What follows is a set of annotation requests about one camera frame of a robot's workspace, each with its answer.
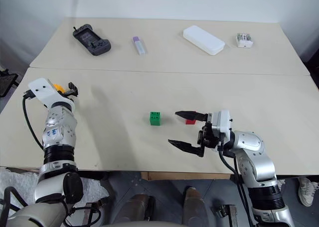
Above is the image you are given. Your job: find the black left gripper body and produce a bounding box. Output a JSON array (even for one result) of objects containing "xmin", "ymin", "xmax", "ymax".
[{"xmin": 65, "ymin": 82, "xmax": 79, "ymax": 99}]

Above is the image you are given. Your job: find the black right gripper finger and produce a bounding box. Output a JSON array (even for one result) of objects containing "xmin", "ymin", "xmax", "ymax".
[
  {"xmin": 174, "ymin": 111, "xmax": 209, "ymax": 122},
  {"xmin": 168, "ymin": 139, "xmax": 206, "ymax": 158}
]

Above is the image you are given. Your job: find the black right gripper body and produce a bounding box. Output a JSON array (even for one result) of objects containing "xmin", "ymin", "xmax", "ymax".
[{"xmin": 198, "ymin": 113, "xmax": 224, "ymax": 153}]

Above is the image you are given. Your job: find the red cube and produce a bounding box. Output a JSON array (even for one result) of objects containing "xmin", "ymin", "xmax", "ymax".
[{"xmin": 185, "ymin": 111, "xmax": 198, "ymax": 125}]

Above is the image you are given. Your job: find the wooden board under table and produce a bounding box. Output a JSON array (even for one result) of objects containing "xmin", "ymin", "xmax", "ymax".
[{"xmin": 140, "ymin": 171, "xmax": 231, "ymax": 181}]

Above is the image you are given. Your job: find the green cube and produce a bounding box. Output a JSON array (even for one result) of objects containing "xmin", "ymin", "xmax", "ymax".
[{"xmin": 149, "ymin": 112, "xmax": 162, "ymax": 126}]

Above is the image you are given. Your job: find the dark grey handheld game controller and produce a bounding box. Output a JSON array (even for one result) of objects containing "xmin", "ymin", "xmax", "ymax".
[{"xmin": 72, "ymin": 24, "xmax": 112, "ymax": 56}]

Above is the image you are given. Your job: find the dark rounded shape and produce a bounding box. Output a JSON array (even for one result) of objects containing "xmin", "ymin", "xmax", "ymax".
[
  {"xmin": 182, "ymin": 186, "xmax": 208, "ymax": 226},
  {"xmin": 125, "ymin": 193, "xmax": 156, "ymax": 223}
]

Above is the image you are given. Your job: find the white plastic case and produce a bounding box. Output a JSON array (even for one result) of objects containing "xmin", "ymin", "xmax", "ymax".
[{"xmin": 182, "ymin": 25, "xmax": 226, "ymax": 56}]

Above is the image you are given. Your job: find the white tube with purple cap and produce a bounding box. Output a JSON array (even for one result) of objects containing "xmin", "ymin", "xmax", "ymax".
[{"xmin": 131, "ymin": 36, "xmax": 148, "ymax": 56}]

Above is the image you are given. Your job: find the small white battery charger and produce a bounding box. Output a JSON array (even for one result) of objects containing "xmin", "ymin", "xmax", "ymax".
[{"xmin": 235, "ymin": 32, "xmax": 254, "ymax": 49}]

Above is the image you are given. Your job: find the white sneaker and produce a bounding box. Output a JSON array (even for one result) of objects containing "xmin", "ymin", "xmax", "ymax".
[{"xmin": 297, "ymin": 176, "xmax": 317, "ymax": 208}]

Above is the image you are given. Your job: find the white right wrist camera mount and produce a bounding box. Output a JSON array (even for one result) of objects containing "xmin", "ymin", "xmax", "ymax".
[{"xmin": 211, "ymin": 109, "xmax": 234, "ymax": 141}]

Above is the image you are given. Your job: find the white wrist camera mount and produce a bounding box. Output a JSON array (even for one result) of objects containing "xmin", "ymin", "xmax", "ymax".
[
  {"xmin": 211, "ymin": 109, "xmax": 234, "ymax": 141},
  {"xmin": 27, "ymin": 78, "xmax": 76, "ymax": 111}
]

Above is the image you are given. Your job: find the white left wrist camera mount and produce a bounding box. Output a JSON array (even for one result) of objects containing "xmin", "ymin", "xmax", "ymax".
[{"xmin": 27, "ymin": 78, "xmax": 76, "ymax": 111}]

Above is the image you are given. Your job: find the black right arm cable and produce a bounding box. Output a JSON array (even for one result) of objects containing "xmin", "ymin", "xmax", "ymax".
[{"xmin": 218, "ymin": 147, "xmax": 254, "ymax": 227}]

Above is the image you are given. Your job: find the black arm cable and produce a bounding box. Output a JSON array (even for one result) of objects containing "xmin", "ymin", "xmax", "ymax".
[
  {"xmin": 218, "ymin": 147, "xmax": 254, "ymax": 227},
  {"xmin": 22, "ymin": 94, "xmax": 44, "ymax": 150}
]

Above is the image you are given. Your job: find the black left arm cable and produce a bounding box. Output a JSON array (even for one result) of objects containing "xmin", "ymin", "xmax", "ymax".
[{"xmin": 22, "ymin": 94, "xmax": 44, "ymax": 150}]

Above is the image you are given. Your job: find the black frame beside table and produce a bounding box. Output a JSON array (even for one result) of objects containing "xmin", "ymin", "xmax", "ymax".
[{"xmin": 0, "ymin": 67, "xmax": 19, "ymax": 98}]

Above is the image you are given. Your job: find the metal clamp bracket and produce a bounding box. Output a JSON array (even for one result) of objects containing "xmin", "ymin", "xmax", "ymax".
[{"xmin": 211, "ymin": 203, "xmax": 238, "ymax": 227}]

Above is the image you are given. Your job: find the black looped cable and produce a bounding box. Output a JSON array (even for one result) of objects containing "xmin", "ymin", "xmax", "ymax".
[{"xmin": 62, "ymin": 206, "xmax": 102, "ymax": 227}]

